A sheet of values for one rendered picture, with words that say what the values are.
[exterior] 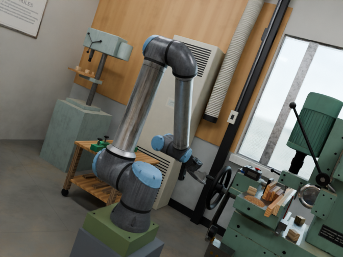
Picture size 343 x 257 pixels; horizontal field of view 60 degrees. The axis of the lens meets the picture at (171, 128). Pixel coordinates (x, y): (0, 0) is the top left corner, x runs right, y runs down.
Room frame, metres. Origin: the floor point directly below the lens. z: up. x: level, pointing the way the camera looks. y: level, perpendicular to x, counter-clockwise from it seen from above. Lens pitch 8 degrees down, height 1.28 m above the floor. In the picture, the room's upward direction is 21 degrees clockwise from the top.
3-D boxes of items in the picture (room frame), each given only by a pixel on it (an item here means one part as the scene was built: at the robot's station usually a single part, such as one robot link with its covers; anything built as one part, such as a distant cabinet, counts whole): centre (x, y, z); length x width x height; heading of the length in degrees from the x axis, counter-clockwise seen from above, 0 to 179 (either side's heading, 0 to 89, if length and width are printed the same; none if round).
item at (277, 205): (1.56, -0.71, 0.92); 0.60 x 0.02 x 0.05; 152
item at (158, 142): (1.69, 0.01, 0.95); 0.12 x 0.12 x 0.09; 63
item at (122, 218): (1.30, 0.03, 0.68); 0.19 x 0.19 x 0.10
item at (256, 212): (1.62, -0.60, 0.87); 0.61 x 0.30 x 0.06; 152
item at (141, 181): (1.30, 0.04, 0.82); 0.17 x 0.15 x 0.18; 63
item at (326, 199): (1.35, -0.78, 1.02); 0.09 x 0.07 x 0.12; 152
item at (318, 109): (1.57, -0.69, 1.35); 0.18 x 0.18 x 0.31
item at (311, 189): (1.40, -0.75, 1.02); 0.12 x 0.03 x 0.12; 62
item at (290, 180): (1.56, -0.71, 1.03); 0.14 x 0.07 x 0.09; 62
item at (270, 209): (1.53, -0.67, 0.92); 0.66 x 0.02 x 0.04; 152
